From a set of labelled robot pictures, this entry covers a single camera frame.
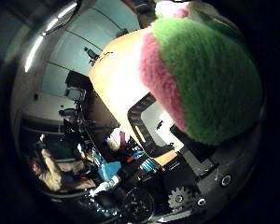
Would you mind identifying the green and pink plush toy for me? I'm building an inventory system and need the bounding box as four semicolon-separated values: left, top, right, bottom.
139;0;264;146

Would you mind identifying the blue striped box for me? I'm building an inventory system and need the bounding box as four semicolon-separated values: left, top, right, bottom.
139;158;159;174

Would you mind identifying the seated person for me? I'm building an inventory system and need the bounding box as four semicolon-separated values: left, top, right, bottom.
27;147;97;192

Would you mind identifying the black equipment box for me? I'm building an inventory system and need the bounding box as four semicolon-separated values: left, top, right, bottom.
64;70;94;95

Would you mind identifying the ceiling light strip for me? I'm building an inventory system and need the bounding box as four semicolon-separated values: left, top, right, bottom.
45;18;59;32
23;35;45;73
57;3;78;19

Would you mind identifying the camera on tripod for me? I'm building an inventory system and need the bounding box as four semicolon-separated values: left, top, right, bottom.
83;46;101;66

